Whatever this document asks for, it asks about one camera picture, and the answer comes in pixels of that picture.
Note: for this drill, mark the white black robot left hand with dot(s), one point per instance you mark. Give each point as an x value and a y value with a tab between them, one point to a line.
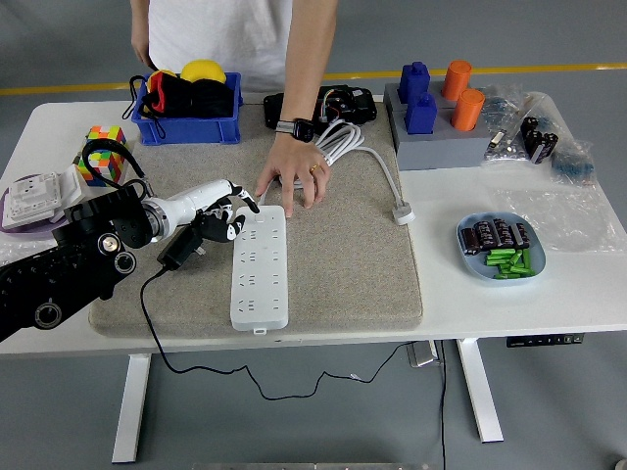
196	201

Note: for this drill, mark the person's left hand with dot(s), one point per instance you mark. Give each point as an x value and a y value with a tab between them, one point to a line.
294	161

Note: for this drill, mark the person's right forearm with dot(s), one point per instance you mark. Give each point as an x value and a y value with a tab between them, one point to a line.
141	34

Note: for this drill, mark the purple plate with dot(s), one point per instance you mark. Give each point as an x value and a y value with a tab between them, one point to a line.
19	232

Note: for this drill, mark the clear bag of blue parts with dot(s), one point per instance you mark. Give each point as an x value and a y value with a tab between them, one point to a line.
573	164
502	105

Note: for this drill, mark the black table control panel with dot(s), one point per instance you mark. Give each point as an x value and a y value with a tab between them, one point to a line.
544	340

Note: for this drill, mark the clear bag of screws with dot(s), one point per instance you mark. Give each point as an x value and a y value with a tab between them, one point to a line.
14	252

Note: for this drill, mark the person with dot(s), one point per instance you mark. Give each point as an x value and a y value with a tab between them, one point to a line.
220	39

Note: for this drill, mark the white socket frame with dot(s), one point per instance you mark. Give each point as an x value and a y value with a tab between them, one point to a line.
71	186

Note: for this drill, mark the black capacitor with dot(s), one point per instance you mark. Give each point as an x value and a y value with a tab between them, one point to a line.
471	241
485	232
502	231
520	235

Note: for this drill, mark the multicolour puzzle cube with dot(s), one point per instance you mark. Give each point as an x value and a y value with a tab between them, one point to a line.
100	164

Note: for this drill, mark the grey rounded object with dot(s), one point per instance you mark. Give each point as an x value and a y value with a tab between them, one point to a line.
621	465

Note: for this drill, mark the grey holder block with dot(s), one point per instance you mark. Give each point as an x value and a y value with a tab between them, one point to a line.
389	95
441	152

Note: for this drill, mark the orange cylinder peg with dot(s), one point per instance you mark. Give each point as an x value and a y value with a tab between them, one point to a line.
456	80
467	110

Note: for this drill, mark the grey-brown mat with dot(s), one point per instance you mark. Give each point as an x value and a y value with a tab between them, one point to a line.
343	254

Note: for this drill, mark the person's left forearm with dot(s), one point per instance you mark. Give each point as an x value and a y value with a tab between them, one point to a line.
308	63

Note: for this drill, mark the white power strip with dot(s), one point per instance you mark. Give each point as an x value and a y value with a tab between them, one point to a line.
259	294

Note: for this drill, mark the empty clear plastic bag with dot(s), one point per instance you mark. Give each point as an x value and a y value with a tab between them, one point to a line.
563	220

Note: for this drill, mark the black fabric bundle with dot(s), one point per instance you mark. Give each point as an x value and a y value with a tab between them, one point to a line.
213	100

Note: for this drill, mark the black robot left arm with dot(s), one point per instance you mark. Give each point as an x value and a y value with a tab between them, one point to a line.
73	274

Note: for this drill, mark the small yellow ball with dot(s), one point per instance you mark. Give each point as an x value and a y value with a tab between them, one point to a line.
164	76

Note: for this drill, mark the black pouch red trim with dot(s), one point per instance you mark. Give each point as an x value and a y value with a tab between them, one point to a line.
169	100

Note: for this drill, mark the silver metal box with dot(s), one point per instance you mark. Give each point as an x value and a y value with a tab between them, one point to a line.
423	353

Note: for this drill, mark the clear bag of black capacitors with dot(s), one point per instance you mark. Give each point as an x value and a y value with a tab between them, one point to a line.
539	139

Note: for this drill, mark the light blue tray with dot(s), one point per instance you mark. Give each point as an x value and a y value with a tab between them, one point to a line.
470	267

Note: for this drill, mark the green cylinder cell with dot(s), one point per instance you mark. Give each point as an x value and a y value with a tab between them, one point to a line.
497	260
512	274
499	252
516	260
526	259

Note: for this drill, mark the large yellow ball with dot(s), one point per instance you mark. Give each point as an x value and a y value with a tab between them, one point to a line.
203	71

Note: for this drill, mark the blue plastic bin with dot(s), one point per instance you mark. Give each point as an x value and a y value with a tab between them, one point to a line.
196	129

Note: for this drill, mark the clear bag of silver parts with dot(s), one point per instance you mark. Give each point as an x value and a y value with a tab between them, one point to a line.
504	149

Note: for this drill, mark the white power plug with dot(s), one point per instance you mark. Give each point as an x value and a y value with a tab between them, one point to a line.
404	214

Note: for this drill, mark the black plug adapter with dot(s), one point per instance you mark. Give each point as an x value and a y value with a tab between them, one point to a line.
178	249

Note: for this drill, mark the white table leg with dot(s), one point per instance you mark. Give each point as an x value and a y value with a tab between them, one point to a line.
130	406
482	391

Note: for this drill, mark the black wrist watch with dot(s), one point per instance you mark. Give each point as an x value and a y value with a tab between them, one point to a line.
296	129

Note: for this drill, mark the black electronic device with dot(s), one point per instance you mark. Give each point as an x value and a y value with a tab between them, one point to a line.
352	105

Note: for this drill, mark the blue square peg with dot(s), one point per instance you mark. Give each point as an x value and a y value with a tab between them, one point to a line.
420	115
414	80

